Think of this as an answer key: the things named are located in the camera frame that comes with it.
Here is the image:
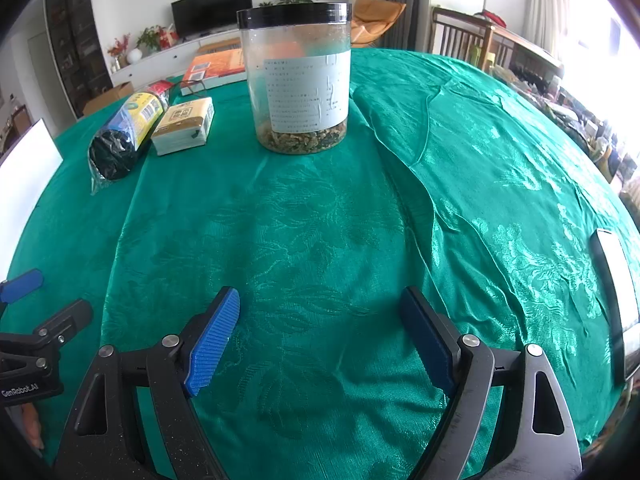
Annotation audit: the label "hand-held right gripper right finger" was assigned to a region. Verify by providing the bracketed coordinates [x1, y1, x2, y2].
[398, 286, 584, 480]

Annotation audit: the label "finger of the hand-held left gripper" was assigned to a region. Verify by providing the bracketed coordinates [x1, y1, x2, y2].
[0, 299, 94, 361]
[0, 268, 45, 305]

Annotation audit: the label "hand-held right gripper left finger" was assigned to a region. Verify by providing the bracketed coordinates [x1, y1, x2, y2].
[54, 286, 242, 480]

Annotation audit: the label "white storage box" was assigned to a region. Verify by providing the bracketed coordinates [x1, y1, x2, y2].
[0, 119, 64, 281]

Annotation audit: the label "person's left hand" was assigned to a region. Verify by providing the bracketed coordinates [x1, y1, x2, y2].
[19, 402, 45, 452]

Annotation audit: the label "green patterned tablecloth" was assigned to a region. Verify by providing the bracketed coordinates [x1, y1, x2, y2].
[0, 46, 640, 480]

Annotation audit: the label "white remote control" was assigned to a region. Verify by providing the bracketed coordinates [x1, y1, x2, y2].
[590, 228, 640, 384]

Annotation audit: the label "cardboard box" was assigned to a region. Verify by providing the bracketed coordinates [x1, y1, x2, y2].
[82, 81, 135, 116]

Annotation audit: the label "beige tissue pack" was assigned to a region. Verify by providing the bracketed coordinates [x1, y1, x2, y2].
[150, 97, 216, 157]

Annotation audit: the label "dark bookcase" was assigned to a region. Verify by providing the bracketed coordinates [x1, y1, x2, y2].
[43, 0, 114, 119]

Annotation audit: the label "red flowers in white vase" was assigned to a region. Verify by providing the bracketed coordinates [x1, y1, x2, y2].
[107, 34, 144, 69]

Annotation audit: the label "white television cabinet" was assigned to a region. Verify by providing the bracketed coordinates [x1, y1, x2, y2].
[109, 35, 246, 89]

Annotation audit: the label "clear jar with black lid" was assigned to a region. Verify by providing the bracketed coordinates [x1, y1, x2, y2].
[236, 3, 354, 154]

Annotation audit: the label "leafy green houseplant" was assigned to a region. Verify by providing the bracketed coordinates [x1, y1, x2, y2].
[136, 25, 171, 54]

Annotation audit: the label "orange book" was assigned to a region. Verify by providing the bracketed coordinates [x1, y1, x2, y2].
[179, 42, 249, 97]

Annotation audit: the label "row of windowsill clutter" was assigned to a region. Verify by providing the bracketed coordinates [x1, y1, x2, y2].
[492, 62, 640, 211]

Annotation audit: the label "wooden chair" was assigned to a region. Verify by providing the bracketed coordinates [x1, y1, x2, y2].
[430, 6, 494, 69]

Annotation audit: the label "orange lounge chair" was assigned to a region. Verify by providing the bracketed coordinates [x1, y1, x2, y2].
[350, 0, 407, 49]

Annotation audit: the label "black television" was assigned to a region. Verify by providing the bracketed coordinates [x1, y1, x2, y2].
[171, 0, 253, 40]

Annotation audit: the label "grey curtain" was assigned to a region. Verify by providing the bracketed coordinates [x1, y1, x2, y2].
[385, 0, 422, 52]

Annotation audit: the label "white window curtain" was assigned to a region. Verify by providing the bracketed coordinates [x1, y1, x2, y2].
[522, 0, 577, 61]

